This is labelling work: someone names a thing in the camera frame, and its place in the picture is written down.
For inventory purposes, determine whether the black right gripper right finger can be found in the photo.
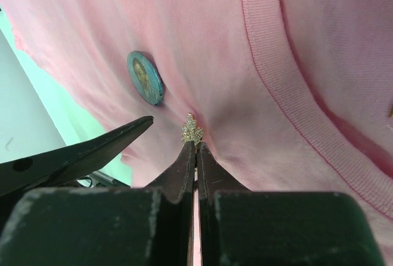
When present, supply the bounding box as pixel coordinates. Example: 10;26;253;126
196;143;384;265

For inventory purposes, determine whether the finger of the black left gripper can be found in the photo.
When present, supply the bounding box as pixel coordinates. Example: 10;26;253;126
1;115;154;197

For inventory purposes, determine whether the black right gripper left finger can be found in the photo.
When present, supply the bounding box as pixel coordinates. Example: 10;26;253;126
1;142;195;265

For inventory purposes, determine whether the gold leaf rhinestone brooch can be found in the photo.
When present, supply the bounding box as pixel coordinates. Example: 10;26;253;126
181;113;204;145

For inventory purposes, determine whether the round portrait pin badge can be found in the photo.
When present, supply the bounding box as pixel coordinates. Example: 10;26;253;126
127;51;164;106

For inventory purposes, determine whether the pink t-shirt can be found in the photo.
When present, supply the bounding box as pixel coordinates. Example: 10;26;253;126
1;0;392;265

